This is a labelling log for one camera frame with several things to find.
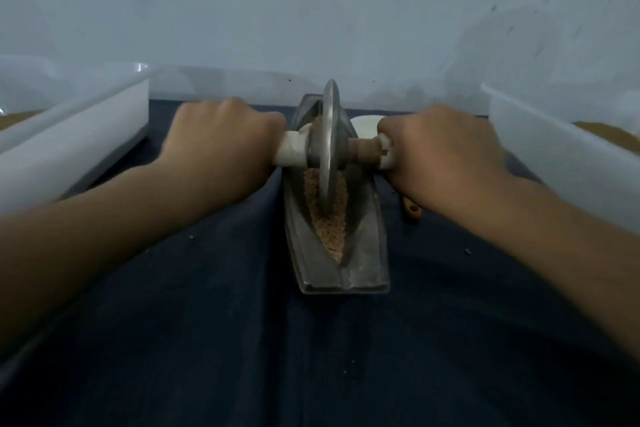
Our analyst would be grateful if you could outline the person's left hand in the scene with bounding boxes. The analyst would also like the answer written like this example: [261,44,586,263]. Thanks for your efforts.
[156,97,288,205]

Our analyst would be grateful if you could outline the person's right hand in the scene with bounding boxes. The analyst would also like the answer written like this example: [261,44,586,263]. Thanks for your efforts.
[377,105,517,221]

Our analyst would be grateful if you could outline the metal grinding wheel with handles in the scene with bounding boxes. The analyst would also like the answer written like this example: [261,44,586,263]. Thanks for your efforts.
[272,79,397,218]

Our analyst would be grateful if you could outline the person's right forearm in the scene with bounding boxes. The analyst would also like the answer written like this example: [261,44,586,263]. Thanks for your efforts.
[447,175,640,365]

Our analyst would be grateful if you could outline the person's left forearm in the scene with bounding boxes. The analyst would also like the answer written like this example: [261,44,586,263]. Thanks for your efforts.
[0,161,246,360]

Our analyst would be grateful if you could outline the small white bowl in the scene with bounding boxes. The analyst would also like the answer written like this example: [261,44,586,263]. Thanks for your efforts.
[349,114,384,140]

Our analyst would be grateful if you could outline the small brown wooden piece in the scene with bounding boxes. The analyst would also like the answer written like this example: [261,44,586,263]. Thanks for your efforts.
[402,195,423,222]

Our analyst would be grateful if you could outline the metal boat-shaped grinding trough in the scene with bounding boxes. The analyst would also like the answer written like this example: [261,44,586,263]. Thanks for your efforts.
[282,93,391,295]

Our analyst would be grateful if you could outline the brown ground powder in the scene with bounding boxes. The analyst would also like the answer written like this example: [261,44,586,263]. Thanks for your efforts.
[303,165,350,265]

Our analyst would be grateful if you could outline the white plastic bin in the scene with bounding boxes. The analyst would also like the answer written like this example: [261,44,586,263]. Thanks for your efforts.
[0,61,151,218]
[480,83,640,235]

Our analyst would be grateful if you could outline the dark blue cloth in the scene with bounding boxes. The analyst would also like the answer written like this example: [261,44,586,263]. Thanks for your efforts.
[0,100,640,427]

